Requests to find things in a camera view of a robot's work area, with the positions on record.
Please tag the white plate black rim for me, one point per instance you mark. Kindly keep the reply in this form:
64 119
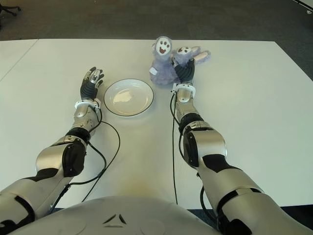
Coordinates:
128 98

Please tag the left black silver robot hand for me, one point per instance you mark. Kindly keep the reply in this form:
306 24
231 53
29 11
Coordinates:
88 89

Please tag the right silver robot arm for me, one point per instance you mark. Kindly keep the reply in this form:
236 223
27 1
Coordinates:
207 147

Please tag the purple plush bunny doll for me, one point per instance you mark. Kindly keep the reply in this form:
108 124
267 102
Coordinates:
161 71

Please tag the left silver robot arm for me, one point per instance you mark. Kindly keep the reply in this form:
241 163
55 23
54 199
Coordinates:
79 117

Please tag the grey robot torso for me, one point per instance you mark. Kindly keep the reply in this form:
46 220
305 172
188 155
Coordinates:
117 220

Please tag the black office chair base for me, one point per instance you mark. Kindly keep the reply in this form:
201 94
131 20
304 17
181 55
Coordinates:
9 12

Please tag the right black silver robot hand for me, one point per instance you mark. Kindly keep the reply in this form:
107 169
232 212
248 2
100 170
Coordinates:
185 72

